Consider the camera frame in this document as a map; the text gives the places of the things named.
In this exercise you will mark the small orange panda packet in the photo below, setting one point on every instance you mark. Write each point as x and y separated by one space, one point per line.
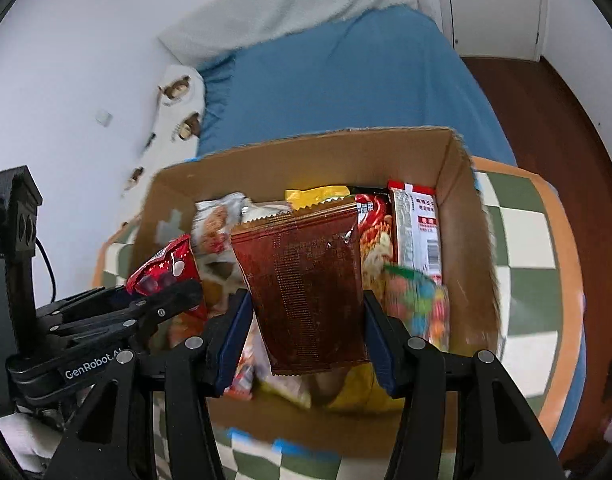
186 330

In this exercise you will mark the white door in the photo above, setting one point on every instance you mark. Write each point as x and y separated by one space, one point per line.
491 5

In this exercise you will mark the colourful candy bag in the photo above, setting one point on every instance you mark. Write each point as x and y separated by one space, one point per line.
421 305

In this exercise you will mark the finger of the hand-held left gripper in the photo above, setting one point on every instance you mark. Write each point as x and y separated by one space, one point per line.
96 301
176 300

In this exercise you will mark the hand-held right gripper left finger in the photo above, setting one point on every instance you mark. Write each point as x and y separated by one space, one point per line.
233 340

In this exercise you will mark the white wrapped cracker packet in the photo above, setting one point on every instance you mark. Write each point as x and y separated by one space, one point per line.
266 212

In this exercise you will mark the dark red snack packet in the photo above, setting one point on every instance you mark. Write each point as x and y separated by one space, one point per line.
306 285

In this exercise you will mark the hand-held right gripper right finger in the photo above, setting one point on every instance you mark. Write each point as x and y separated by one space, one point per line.
381 345

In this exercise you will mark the bear print pillow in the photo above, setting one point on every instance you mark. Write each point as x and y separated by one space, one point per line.
181 90

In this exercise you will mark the white wall socket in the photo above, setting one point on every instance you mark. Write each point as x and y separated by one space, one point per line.
104 117

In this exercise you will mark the white cookie packet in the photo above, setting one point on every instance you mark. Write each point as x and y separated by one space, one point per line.
216 225

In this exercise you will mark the green checkered blanket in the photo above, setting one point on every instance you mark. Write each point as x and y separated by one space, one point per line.
526 240

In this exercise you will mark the red and white packet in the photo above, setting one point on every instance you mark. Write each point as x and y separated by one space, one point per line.
416 230

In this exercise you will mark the yellow instant noodle packet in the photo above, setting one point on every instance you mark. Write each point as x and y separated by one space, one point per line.
376 240

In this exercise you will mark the cardboard box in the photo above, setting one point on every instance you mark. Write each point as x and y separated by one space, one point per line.
311 160

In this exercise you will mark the mustard yellow snack packet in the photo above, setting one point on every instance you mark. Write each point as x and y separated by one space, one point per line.
356 390

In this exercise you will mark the blue bed sheet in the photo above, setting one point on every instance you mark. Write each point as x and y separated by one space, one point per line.
336 75

